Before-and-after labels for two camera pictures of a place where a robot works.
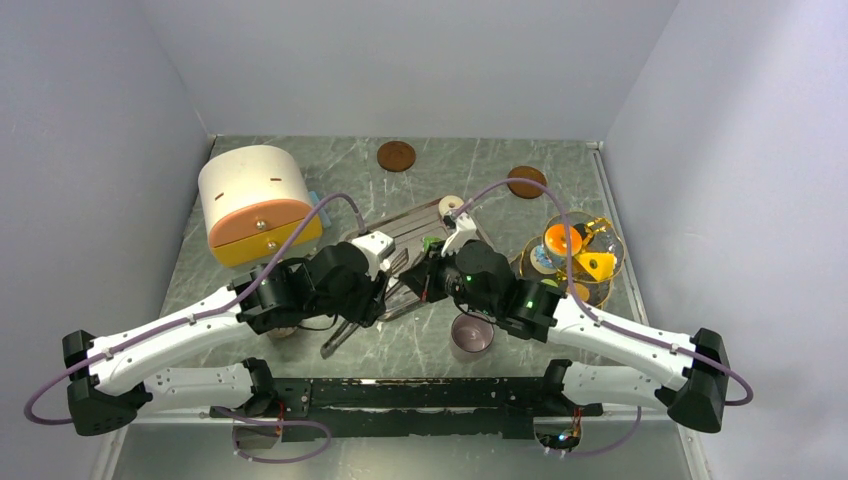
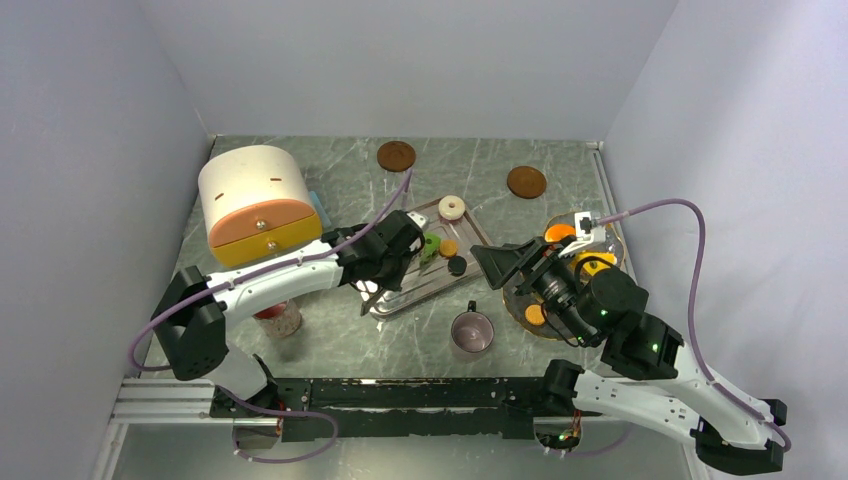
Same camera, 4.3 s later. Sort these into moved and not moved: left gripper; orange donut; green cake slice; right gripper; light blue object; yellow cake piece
Moved: left gripper; right gripper
Not moved: light blue object; green cake slice; orange donut; yellow cake piece
